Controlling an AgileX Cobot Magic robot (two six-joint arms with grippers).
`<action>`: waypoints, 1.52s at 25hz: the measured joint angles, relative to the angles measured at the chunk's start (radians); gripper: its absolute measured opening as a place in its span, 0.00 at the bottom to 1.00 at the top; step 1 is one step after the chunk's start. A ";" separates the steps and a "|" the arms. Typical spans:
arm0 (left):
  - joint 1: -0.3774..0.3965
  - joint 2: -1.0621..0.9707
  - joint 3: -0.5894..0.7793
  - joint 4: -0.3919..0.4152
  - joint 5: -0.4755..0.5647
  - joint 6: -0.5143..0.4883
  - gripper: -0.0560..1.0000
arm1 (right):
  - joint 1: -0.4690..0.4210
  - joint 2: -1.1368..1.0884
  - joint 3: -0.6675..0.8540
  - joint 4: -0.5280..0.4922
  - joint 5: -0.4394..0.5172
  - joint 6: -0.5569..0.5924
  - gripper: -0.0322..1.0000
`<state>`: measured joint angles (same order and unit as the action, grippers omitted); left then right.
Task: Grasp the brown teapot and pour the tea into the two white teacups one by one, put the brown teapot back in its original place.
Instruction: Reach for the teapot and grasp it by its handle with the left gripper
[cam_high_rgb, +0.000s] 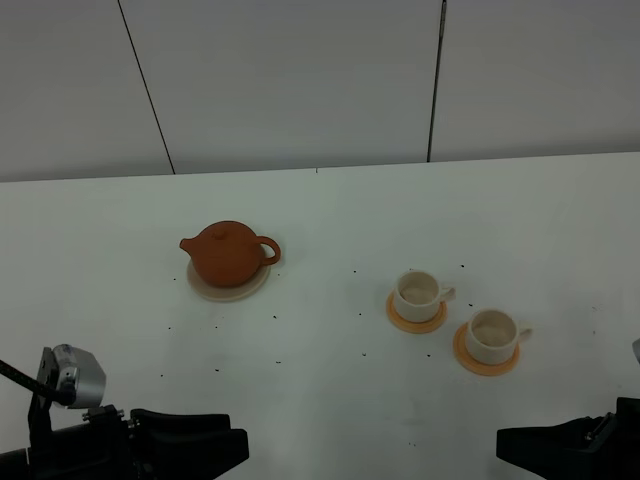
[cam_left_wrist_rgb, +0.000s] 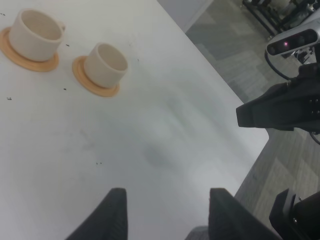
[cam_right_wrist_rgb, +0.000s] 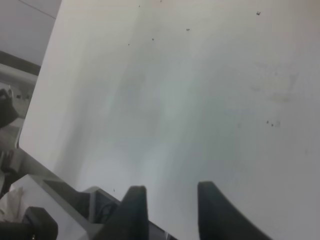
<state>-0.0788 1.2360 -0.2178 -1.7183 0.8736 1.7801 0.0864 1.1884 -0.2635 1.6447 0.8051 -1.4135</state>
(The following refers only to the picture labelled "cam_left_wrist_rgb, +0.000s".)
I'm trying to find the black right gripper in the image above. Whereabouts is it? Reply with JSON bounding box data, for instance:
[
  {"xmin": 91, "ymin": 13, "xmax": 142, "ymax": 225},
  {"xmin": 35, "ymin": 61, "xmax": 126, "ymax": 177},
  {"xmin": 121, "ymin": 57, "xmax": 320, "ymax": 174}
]
[{"xmin": 235, "ymin": 63, "xmax": 320, "ymax": 240}]

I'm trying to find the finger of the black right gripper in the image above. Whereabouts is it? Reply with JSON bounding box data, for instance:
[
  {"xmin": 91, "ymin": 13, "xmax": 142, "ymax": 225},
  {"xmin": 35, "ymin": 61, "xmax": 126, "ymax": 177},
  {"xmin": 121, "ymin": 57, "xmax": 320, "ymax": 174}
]
[{"xmin": 269, "ymin": 188, "xmax": 296, "ymax": 223}]

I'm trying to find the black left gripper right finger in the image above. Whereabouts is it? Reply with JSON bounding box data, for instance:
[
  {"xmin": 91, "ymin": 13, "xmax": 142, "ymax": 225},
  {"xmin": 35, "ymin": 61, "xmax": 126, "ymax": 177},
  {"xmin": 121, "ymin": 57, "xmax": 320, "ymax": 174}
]
[{"xmin": 208, "ymin": 188, "xmax": 279, "ymax": 240}]

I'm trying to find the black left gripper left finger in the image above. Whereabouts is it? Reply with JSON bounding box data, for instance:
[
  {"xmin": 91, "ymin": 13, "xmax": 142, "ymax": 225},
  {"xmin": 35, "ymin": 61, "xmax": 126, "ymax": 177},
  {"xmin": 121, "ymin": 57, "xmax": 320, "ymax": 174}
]
[{"xmin": 66, "ymin": 188, "xmax": 128, "ymax": 240}]

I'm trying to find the black equipment rack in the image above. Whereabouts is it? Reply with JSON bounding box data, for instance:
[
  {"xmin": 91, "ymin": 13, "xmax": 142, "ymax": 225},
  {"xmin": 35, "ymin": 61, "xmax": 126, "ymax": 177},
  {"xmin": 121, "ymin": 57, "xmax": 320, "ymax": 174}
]
[{"xmin": 241, "ymin": 0, "xmax": 320, "ymax": 38}]

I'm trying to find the white teacup near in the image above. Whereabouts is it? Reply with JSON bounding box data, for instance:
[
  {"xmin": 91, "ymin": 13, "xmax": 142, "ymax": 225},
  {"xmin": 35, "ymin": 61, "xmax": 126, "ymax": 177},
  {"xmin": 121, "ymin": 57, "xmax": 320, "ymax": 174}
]
[{"xmin": 83, "ymin": 42, "xmax": 128, "ymax": 89}]

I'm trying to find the white teacup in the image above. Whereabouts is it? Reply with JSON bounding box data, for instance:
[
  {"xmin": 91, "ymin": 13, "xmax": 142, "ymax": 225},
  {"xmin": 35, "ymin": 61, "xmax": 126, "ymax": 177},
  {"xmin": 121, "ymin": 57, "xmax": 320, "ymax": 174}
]
[
  {"xmin": 83, "ymin": 42, "xmax": 128, "ymax": 89},
  {"xmin": 8, "ymin": 8, "xmax": 66, "ymax": 62}
]

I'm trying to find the wooden coaster near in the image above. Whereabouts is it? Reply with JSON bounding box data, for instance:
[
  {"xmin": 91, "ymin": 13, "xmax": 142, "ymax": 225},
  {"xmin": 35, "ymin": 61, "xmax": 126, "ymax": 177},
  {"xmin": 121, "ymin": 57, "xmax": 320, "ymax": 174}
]
[{"xmin": 72, "ymin": 56, "xmax": 120, "ymax": 98}]

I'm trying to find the wooden coaster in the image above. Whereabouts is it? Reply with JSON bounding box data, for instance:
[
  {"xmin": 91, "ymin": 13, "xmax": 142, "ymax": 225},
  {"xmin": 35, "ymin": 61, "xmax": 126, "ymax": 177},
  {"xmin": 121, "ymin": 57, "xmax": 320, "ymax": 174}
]
[
  {"xmin": 72, "ymin": 56, "xmax": 120, "ymax": 98},
  {"xmin": 0, "ymin": 27, "xmax": 59, "ymax": 72}
]

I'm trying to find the wooden coaster far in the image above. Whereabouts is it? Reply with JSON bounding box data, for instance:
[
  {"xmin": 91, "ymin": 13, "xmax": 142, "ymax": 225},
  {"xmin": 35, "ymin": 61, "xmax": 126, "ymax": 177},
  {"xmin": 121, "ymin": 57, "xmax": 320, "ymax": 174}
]
[{"xmin": 0, "ymin": 27, "xmax": 59, "ymax": 72}]

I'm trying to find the white teacup far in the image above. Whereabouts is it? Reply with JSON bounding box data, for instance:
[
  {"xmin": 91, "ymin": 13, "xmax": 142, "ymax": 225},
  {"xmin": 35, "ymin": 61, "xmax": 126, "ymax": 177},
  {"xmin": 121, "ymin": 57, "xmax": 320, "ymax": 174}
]
[{"xmin": 8, "ymin": 8, "xmax": 66, "ymax": 62}]

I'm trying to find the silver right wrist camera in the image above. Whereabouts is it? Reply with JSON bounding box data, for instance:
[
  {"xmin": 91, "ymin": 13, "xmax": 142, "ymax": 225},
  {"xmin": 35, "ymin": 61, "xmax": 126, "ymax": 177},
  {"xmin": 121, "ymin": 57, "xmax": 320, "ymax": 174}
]
[{"xmin": 265, "ymin": 8, "xmax": 320, "ymax": 56}]

